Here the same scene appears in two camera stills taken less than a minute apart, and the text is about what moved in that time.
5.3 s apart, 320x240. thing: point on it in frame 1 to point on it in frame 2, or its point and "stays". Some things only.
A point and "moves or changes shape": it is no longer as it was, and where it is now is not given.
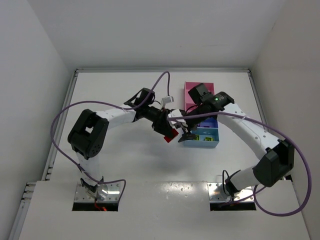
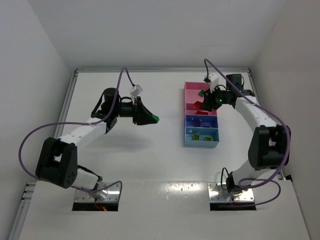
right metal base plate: (216, 193) stays
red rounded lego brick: (171, 135) moves or changes shape
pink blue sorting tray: (206, 129) stays
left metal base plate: (114, 191) stays
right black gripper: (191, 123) to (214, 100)
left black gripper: (162, 124) to (136, 110)
